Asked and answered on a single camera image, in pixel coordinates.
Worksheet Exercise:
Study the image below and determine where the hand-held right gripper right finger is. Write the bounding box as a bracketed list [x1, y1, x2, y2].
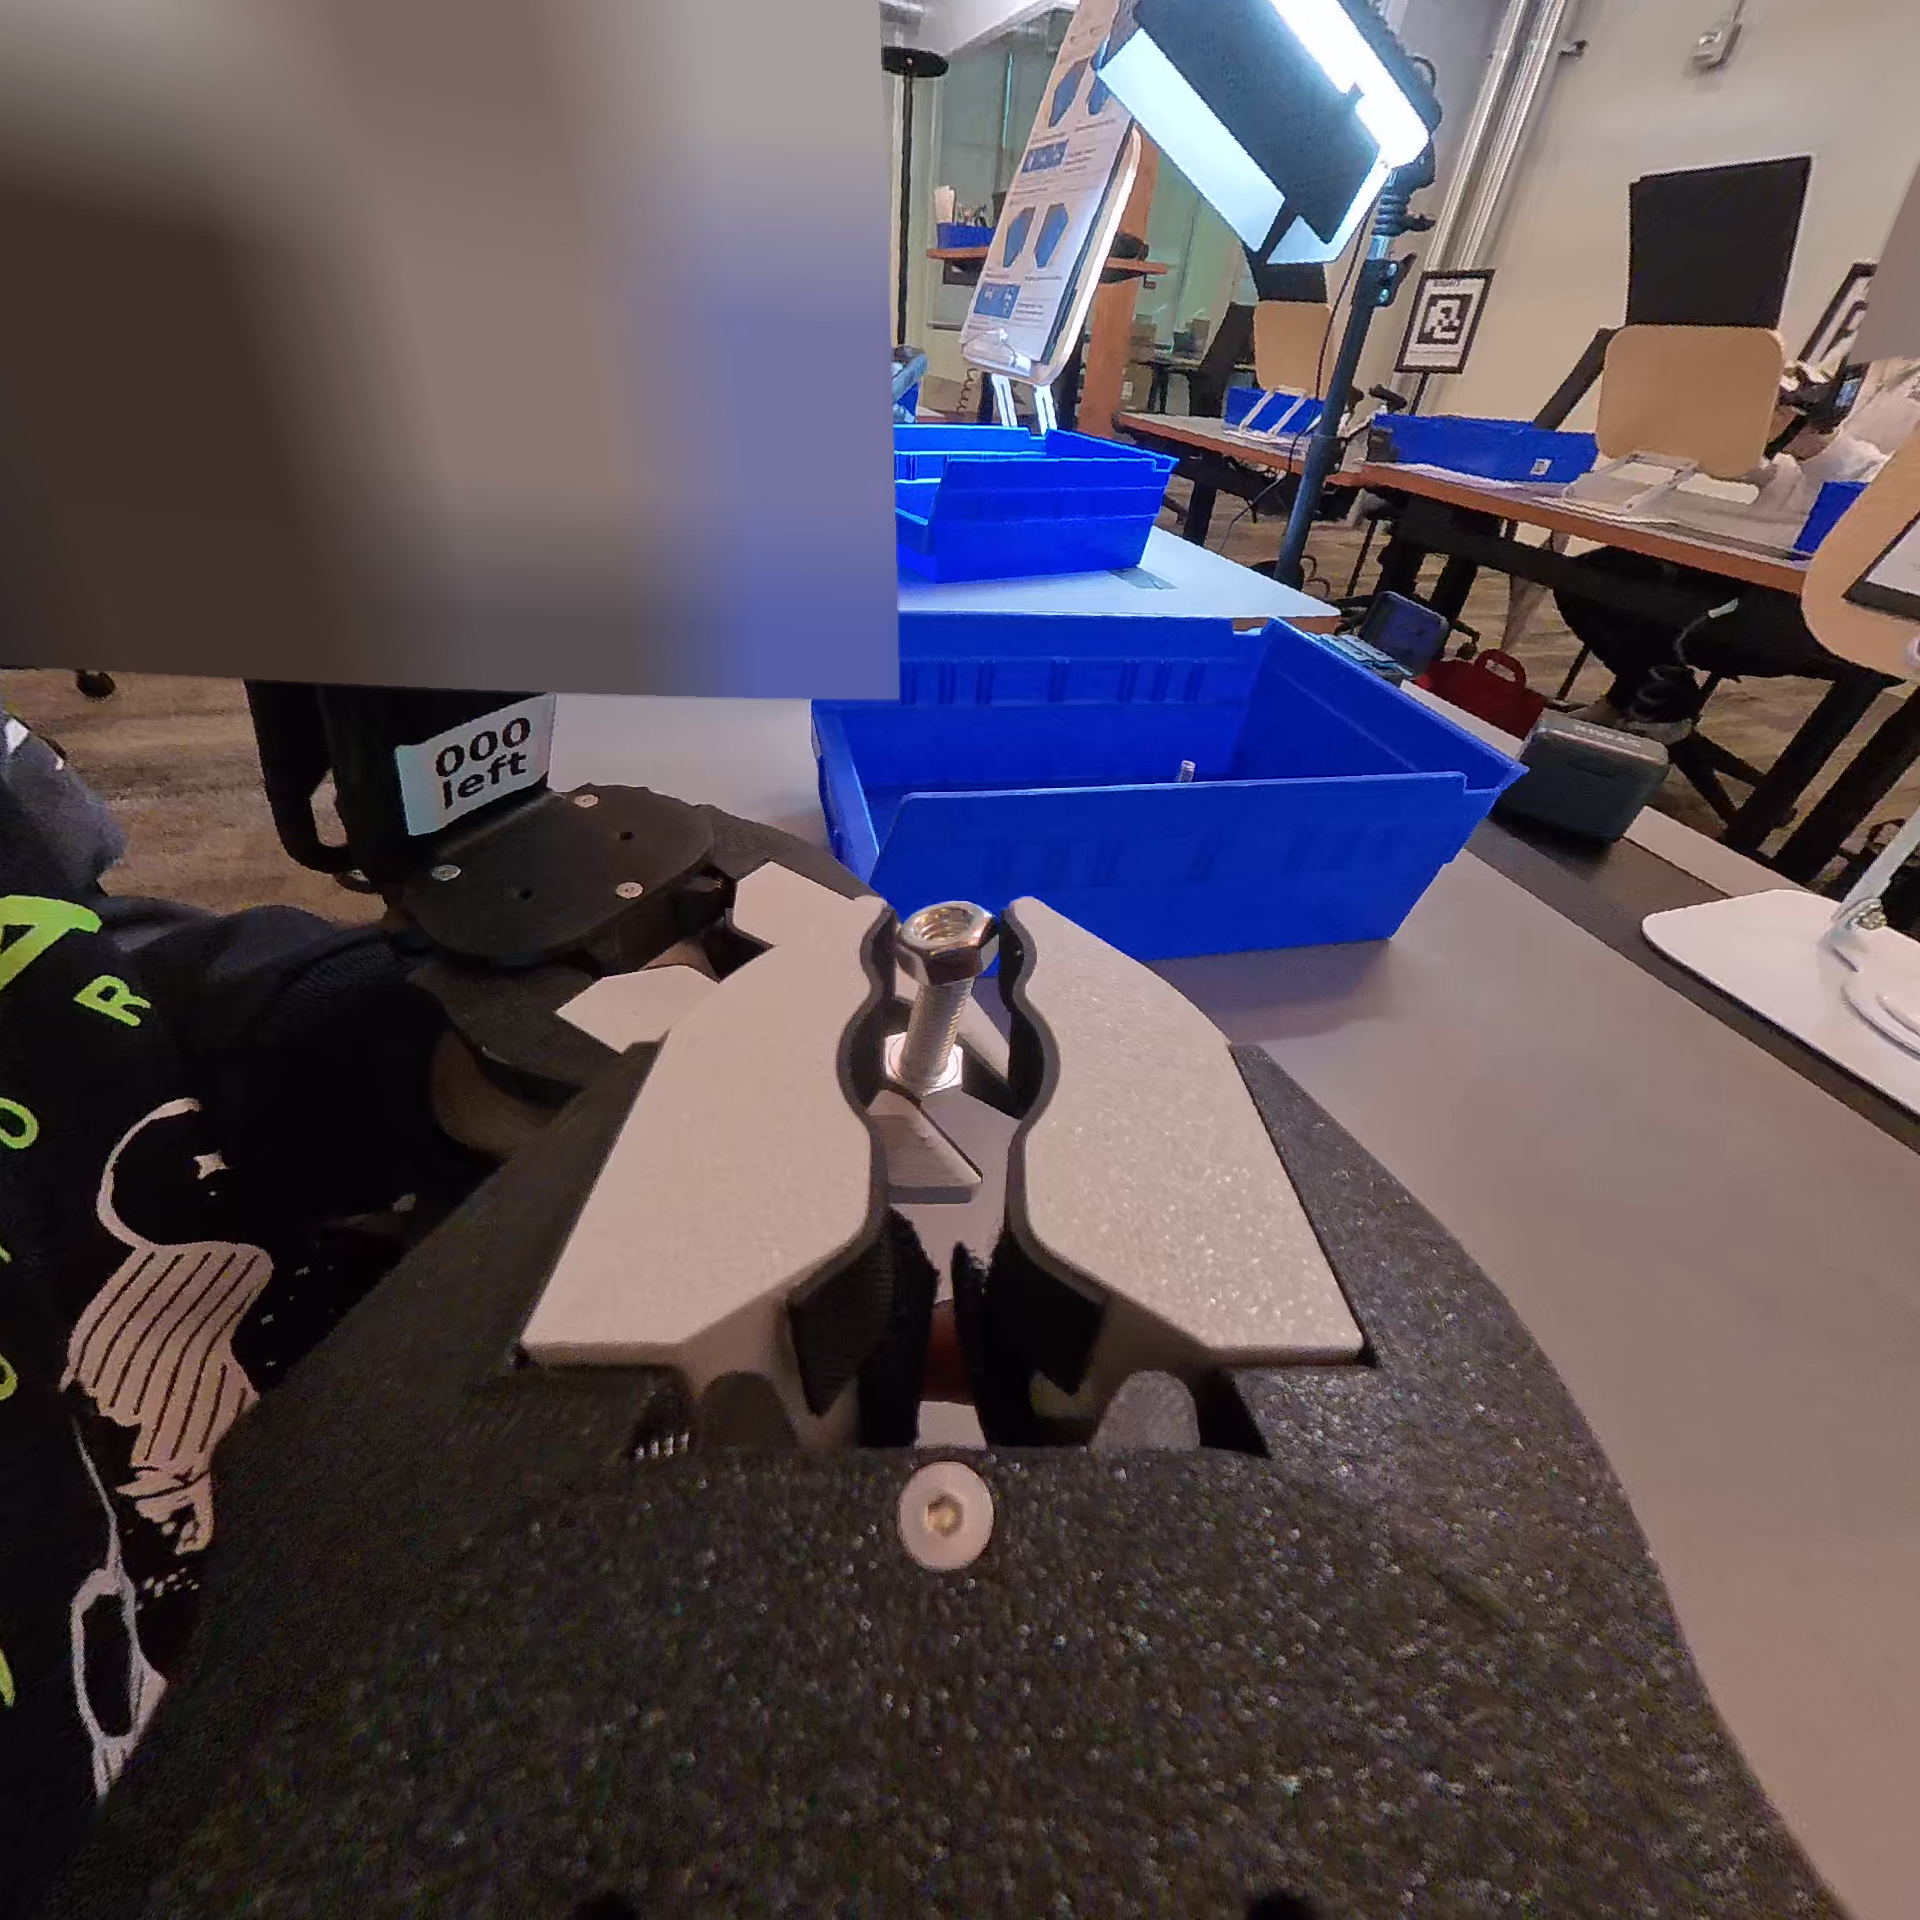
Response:
[984, 895, 1369, 1411]

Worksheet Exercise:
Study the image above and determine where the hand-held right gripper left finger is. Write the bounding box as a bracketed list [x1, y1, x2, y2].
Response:
[524, 898, 939, 1411]

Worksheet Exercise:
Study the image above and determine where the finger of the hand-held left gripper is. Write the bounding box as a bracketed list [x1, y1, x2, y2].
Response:
[556, 961, 993, 1206]
[720, 862, 897, 978]

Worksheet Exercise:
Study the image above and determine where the silver hex bolt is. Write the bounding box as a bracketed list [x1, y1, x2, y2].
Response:
[904, 966, 984, 1107]

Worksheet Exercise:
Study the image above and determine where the person's left forearm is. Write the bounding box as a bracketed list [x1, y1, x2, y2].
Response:
[183, 888, 482, 1262]

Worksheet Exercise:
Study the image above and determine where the grey tool case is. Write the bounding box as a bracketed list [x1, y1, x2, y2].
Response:
[1500, 721, 1669, 850]

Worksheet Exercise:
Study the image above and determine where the black printed shirt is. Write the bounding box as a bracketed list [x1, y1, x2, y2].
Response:
[0, 707, 482, 1864]

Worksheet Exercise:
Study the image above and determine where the red bag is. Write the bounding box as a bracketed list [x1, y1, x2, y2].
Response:
[1412, 646, 1550, 739]

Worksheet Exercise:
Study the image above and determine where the dark blue bag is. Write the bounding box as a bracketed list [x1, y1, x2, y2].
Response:
[1352, 591, 1449, 669]

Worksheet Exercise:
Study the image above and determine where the white sign stand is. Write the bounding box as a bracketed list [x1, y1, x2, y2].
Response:
[1642, 807, 1920, 1130]

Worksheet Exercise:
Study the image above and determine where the roll-up banner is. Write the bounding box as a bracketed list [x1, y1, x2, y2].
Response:
[960, 0, 1149, 385]

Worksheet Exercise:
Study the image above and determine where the long wooden desk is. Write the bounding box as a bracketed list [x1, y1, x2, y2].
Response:
[1127, 405, 1920, 873]

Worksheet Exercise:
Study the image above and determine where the black floor lamp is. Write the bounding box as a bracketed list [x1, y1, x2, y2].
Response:
[882, 43, 951, 303]

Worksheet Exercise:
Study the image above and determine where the studio light on stand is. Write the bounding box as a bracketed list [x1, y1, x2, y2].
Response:
[1096, 0, 1446, 587]

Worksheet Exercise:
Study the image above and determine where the black monitor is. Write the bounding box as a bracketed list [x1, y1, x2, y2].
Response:
[1630, 158, 1817, 334]

